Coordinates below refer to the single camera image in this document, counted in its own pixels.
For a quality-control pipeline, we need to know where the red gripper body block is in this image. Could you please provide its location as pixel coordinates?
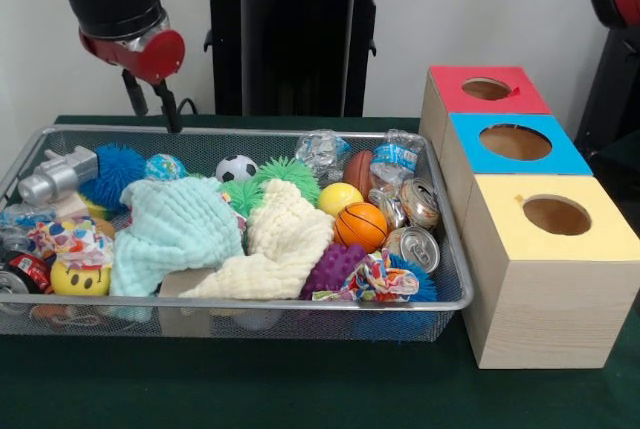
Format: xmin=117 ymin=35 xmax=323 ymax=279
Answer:
xmin=78 ymin=28 xmax=187 ymax=86

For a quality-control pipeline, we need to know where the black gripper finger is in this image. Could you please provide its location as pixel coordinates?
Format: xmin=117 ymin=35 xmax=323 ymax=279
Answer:
xmin=121 ymin=68 xmax=150 ymax=117
xmin=152 ymin=81 xmax=182 ymax=134

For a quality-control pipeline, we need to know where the mint green waffle cloth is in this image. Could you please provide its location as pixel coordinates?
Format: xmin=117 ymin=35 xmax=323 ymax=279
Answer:
xmin=108 ymin=176 xmax=246 ymax=298

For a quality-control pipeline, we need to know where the large colourful print cloth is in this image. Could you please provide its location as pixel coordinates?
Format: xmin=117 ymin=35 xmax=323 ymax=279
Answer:
xmin=27 ymin=216 xmax=115 ymax=270

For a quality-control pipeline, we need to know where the cream waffle cloth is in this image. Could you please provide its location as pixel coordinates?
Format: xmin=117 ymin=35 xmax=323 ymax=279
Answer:
xmin=178 ymin=178 xmax=335 ymax=300

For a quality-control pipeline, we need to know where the orange toy basketball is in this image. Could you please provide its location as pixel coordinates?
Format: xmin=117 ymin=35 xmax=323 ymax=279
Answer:
xmin=333 ymin=202 xmax=389 ymax=254

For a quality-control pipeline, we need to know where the silver mesh bin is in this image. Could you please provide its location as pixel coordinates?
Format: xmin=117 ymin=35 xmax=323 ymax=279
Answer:
xmin=0 ymin=123 xmax=476 ymax=343

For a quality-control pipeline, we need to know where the wooden three-hole box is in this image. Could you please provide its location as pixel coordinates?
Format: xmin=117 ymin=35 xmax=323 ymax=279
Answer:
xmin=418 ymin=65 xmax=640 ymax=370

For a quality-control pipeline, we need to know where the small blue spiky ball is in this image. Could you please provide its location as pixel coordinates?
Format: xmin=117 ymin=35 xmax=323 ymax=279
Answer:
xmin=78 ymin=143 xmax=146 ymax=215

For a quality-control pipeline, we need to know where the black and white soccer ball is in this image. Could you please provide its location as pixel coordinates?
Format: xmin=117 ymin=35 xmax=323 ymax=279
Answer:
xmin=215 ymin=154 xmax=260 ymax=184

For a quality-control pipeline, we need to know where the silver toy figure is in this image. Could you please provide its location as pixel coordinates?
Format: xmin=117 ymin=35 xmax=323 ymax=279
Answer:
xmin=17 ymin=145 xmax=99 ymax=205

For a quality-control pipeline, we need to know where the yellow smiley ball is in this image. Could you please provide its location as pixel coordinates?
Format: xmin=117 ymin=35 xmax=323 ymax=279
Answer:
xmin=49 ymin=261 xmax=112 ymax=297

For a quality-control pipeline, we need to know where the purple spiky ball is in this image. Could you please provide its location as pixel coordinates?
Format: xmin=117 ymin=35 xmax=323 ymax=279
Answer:
xmin=299 ymin=242 xmax=369 ymax=300

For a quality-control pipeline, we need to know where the dark green tablecloth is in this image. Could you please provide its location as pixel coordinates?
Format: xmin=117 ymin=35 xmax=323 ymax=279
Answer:
xmin=0 ymin=113 xmax=640 ymax=429
xmin=597 ymin=136 xmax=640 ymax=185

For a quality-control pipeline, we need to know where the black chair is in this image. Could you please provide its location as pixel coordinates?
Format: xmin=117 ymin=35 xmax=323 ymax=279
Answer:
xmin=574 ymin=28 xmax=640 ymax=150

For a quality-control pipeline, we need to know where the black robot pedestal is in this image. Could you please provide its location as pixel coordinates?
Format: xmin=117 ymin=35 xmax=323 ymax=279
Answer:
xmin=193 ymin=0 xmax=401 ymax=118

